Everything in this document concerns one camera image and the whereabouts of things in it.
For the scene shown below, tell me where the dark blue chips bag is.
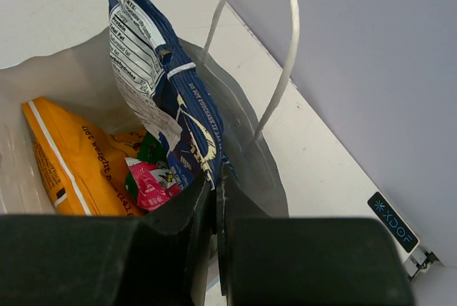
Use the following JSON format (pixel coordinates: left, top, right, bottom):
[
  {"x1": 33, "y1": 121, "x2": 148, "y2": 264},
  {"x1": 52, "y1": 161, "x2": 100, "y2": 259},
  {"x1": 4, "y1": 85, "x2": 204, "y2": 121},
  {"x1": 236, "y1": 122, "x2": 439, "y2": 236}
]
[{"x1": 109, "y1": 0, "x2": 224, "y2": 190}]

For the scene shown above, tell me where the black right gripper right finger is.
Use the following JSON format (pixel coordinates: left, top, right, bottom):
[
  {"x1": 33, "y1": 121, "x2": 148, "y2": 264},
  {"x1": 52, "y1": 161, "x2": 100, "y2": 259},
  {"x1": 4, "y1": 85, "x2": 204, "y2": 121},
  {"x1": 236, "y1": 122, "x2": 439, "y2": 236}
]
[{"x1": 216, "y1": 165, "x2": 415, "y2": 305}]

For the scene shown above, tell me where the orange Kettle chips bag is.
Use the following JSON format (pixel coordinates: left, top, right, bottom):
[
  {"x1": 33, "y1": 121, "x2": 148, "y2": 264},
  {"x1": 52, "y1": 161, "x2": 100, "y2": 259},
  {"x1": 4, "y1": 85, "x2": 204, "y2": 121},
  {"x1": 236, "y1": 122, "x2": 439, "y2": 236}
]
[{"x1": 21, "y1": 98, "x2": 146, "y2": 216}]

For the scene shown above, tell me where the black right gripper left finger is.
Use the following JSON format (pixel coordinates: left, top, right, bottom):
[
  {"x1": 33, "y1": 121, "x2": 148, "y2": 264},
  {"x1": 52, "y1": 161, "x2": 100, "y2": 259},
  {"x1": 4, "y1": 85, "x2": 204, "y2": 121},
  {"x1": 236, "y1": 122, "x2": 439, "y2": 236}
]
[{"x1": 1, "y1": 177, "x2": 212, "y2": 305}]

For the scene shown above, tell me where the pink Himalaya candy packet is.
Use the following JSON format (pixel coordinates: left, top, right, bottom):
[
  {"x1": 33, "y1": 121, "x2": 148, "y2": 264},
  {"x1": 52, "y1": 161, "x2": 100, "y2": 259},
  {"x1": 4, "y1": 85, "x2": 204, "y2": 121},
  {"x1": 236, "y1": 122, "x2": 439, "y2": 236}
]
[{"x1": 125, "y1": 158, "x2": 181, "y2": 212}]

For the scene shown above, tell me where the light blue paper bag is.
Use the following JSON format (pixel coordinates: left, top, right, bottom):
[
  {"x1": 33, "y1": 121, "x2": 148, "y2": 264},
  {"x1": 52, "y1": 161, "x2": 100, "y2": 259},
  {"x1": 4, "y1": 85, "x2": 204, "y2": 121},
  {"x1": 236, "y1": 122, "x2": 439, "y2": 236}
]
[{"x1": 1, "y1": 0, "x2": 300, "y2": 305}]

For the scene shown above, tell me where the black XDOF label plate right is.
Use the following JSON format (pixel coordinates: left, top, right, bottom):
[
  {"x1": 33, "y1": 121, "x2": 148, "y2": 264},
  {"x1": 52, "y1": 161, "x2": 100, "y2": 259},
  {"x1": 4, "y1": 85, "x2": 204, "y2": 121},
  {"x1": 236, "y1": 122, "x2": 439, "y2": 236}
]
[{"x1": 367, "y1": 192, "x2": 419, "y2": 253}]

